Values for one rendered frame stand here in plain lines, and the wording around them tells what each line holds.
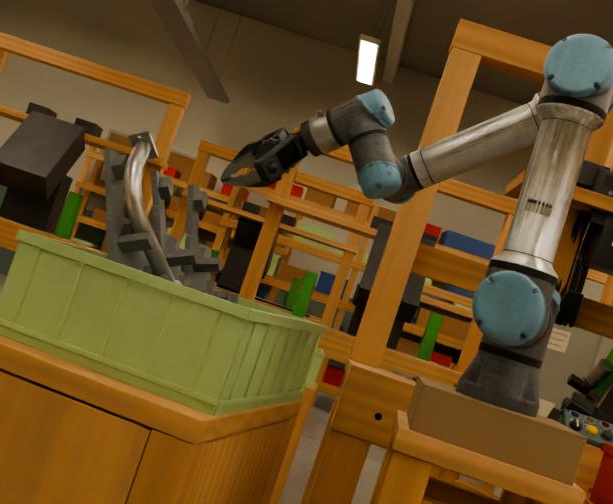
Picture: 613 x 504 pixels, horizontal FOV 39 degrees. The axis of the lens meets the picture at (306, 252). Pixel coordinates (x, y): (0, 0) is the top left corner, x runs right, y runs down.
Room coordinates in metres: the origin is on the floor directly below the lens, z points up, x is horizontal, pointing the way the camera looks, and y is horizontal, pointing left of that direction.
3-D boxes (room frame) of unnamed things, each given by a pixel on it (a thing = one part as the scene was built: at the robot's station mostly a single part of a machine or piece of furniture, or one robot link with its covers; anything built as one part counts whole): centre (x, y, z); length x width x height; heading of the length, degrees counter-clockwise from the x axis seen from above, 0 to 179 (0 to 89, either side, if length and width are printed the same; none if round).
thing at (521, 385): (1.59, -0.42, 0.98); 0.15 x 0.15 x 0.10
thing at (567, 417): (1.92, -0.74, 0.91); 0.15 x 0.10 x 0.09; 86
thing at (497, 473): (1.59, -0.42, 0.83); 0.32 x 0.32 x 0.04; 83
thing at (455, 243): (9.22, -0.56, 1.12); 3.01 x 0.54 x 2.24; 87
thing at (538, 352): (1.58, -0.41, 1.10); 0.13 x 0.12 x 0.14; 157
